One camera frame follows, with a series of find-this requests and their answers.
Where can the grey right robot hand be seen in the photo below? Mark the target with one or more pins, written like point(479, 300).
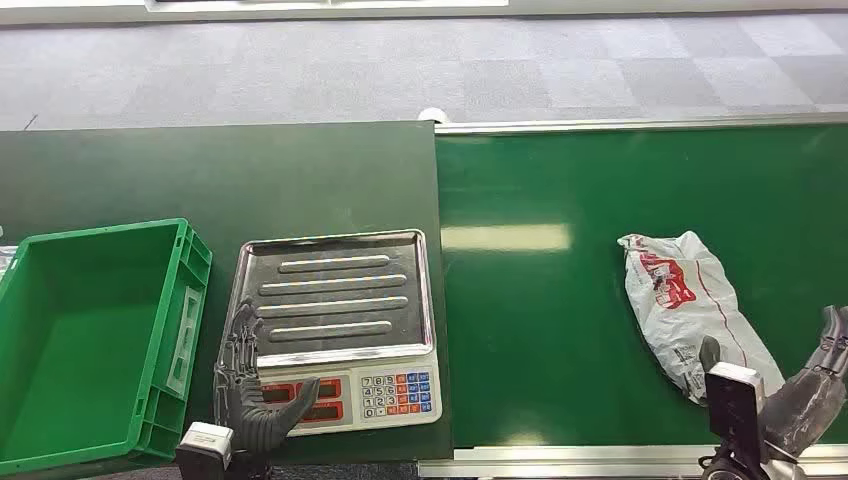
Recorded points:
point(805, 404)

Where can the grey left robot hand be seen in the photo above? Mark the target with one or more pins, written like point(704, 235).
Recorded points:
point(245, 411)

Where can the white red-printed plastic package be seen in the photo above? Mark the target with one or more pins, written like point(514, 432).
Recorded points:
point(682, 311)

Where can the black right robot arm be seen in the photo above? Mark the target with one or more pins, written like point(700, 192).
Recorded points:
point(742, 469)

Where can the green conveyor belt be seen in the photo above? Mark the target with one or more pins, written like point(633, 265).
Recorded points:
point(543, 318)

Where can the white conveyor roller end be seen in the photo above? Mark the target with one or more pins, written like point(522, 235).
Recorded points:
point(434, 114)

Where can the white scale with steel tray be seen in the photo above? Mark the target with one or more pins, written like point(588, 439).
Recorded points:
point(344, 305)

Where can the green plastic crate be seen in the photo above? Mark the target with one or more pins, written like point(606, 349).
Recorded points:
point(86, 344)

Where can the clear plastic bag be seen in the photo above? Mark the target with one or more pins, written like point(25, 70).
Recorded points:
point(6, 255)

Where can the white baseboard strip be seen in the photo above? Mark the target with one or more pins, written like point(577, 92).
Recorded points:
point(596, 8)

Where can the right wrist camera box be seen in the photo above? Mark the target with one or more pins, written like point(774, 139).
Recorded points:
point(734, 404)

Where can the aluminium conveyor side rail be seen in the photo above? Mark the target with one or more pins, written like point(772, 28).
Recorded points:
point(636, 124)
point(596, 460)

